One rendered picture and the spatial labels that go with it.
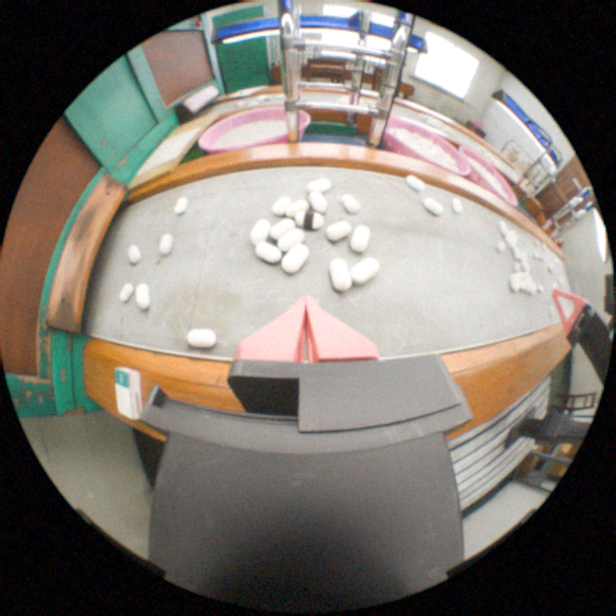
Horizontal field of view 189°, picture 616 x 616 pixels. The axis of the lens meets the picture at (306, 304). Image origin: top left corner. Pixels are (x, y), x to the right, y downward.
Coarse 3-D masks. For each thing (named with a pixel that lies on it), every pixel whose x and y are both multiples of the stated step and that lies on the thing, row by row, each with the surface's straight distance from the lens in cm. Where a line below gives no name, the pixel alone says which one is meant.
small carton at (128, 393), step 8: (120, 368) 29; (120, 376) 28; (128, 376) 26; (136, 376) 27; (120, 384) 28; (128, 384) 26; (136, 384) 27; (120, 392) 28; (128, 392) 27; (136, 392) 27; (120, 400) 29; (128, 400) 27; (136, 400) 27; (120, 408) 30; (128, 408) 28; (136, 408) 28; (128, 416) 28; (136, 416) 28
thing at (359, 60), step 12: (300, 12) 72; (360, 12) 63; (360, 24) 61; (360, 36) 60; (312, 48) 59; (324, 48) 59; (300, 60) 59; (360, 60) 60; (300, 72) 59; (360, 72) 60; (300, 84) 59; (312, 84) 60; (324, 84) 60; (336, 84) 61; (360, 84) 62; (300, 96) 60; (312, 120) 65; (348, 120) 63; (312, 132) 64; (324, 132) 64; (336, 132) 64; (348, 132) 65
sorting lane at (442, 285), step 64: (192, 192) 38; (256, 192) 31; (384, 192) 33; (448, 192) 45; (128, 256) 40; (192, 256) 28; (256, 256) 23; (320, 256) 22; (384, 256) 25; (448, 256) 32; (512, 256) 54; (128, 320) 34; (192, 320) 24; (256, 320) 21; (384, 320) 22; (448, 320) 27; (512, 320) 43
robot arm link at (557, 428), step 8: (552, 416) 69; (560, 416) 69; (544, 424) 69; (552, 424) 68; (560, 424) 68; (568, 424) 68; (576, 424) 68; (584, 424) 69; (544, 432) 67; (552, 432) 67; (560, 432) 67; (568, 432) 68; (576, 432) 68; (584, 432) 68; (552, 440) 69; (560, 440) 69; (568, 440) 69; (576, 440) 69
